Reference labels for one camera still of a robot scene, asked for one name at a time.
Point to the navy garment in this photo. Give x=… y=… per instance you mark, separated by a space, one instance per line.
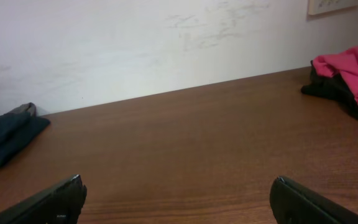
x=17 y=130

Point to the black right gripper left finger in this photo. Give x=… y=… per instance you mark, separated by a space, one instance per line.
x=58 y=204

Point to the black crumpled garment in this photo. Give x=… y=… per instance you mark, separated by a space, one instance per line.
x=334 y=89

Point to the framed picture on wall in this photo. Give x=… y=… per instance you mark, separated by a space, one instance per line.
x=322 y=6

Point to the grey garment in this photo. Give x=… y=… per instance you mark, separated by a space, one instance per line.
x=27 y=107

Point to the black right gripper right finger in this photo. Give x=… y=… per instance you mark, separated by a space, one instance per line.
x=293 y=203

